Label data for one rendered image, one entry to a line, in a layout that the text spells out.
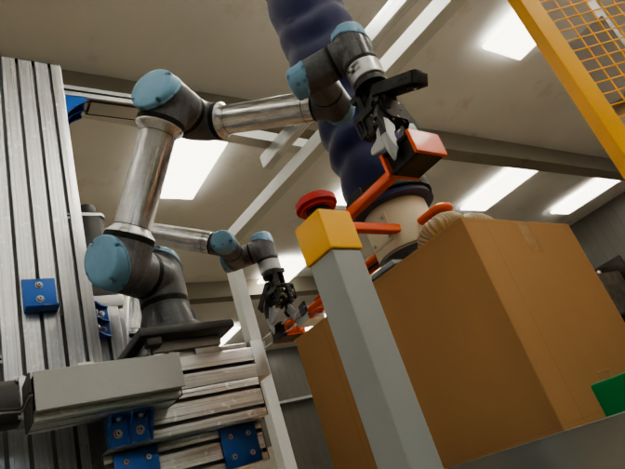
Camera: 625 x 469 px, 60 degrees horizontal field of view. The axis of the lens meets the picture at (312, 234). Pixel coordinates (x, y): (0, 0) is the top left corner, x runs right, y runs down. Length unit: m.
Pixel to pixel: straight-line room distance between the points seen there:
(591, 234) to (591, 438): 11.86
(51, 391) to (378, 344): 0.58
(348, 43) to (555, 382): 0.76
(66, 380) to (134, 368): 0.12
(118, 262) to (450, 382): 0.72
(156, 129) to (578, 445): 1.05
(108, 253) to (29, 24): 3.29
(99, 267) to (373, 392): 0.72
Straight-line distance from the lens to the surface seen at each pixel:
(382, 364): 0.78
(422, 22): 4.01
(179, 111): 1.37
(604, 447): 0.81
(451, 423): 1.11
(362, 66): 1.15
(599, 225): 12.56
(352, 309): 0.78
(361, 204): 1.13
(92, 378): 1.09
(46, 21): 4.41
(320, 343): 1.36
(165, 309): 1.32
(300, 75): 1.21
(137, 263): 1.27
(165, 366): 1.13
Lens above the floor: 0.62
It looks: 25 degrees up
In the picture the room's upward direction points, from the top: 19 degrees counter-clockwise
